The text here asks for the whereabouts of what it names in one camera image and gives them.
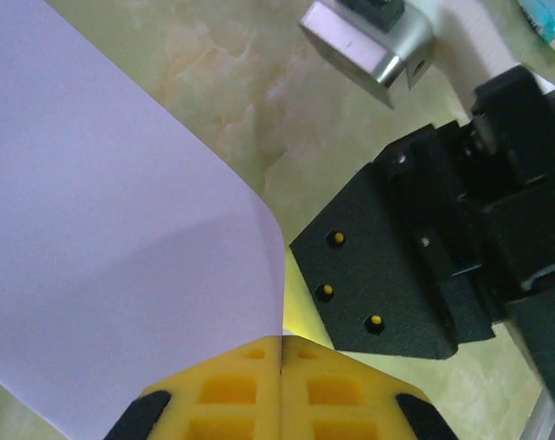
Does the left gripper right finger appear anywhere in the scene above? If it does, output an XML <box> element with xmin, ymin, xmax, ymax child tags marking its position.
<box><xmin>281</xmin><ymin>335</ymin><xmax>462</xmax><ymax>440</ymax></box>

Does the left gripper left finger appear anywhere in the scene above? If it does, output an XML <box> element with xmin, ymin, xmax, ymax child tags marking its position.
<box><xmin>103</xmin><ymin>335</ymin><xmax>283</xmax><ymax>440</ymax></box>

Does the lilac square paper sheet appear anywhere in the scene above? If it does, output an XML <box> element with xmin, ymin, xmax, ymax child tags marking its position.
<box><xmin>0</xmin><ymin>0</ymin><xmax>288</xmax><ymax>437</ymax></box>

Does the blue white packet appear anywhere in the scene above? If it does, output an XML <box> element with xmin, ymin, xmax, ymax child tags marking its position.
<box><xmin>517</xmin><ymin>0</ymin><xmax>555</xmax><ymax>61</ymax></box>

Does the aluminium side rail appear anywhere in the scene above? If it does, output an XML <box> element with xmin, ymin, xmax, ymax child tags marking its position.
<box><xmin>524</xmin><ymin>389</ymin><xmax>555</xmax><ymax>440</ymax></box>

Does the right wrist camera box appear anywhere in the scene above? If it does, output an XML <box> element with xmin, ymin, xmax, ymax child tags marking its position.
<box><xmin>297</xmin><ymin>0</ymin><xmax>555</xmax><ymax>111</ymax></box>

